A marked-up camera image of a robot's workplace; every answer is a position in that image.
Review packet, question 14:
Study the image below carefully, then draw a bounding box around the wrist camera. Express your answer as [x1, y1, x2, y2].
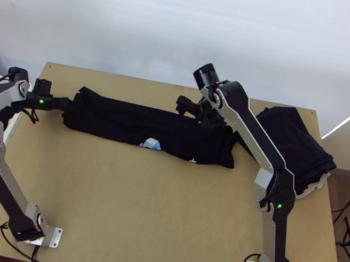
[33, 78, 53, 97]
[173, 94, 199, 118]

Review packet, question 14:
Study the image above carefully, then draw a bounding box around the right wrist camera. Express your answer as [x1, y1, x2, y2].
[173, 94, 199, 118]

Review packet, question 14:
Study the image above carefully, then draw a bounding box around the pile of folded clothes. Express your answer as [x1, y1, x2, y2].
[229, 98, 346, 205]

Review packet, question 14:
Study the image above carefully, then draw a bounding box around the dark t-shirt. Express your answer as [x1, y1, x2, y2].
[58, 83, 245, 172]

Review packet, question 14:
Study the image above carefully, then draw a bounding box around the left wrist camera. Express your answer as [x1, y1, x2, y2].
[33, 78, 53, 97]

